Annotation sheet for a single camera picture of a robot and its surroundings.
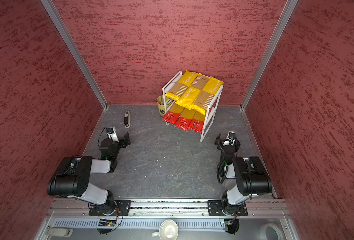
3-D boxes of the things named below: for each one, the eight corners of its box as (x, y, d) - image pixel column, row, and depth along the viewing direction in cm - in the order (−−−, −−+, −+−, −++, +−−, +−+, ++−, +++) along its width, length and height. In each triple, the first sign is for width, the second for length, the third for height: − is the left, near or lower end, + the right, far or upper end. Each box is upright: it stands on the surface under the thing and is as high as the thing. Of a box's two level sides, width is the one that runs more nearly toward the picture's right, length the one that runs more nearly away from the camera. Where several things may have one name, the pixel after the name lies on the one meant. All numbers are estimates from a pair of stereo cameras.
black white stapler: (125, 128, 108) (123, 125, 105) (125, 113, 117) (124, 110, 114) (130, 127, 108) (128, 124, 105) (130, 113, 118) (128, 109, 115)
